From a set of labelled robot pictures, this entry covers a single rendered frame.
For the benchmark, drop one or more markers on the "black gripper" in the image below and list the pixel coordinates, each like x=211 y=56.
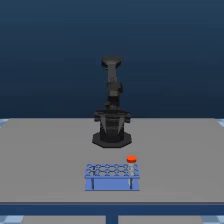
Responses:
x=112 y=113

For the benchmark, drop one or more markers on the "orange-capped clear centrifuge tube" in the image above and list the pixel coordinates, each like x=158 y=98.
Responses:
x=131 y=165

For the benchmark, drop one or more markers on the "dark six-joint robot arm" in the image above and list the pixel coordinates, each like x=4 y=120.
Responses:
x=111 y=68

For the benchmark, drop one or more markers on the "blue test tube rack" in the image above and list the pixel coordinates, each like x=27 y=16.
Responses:
x=106 y=174

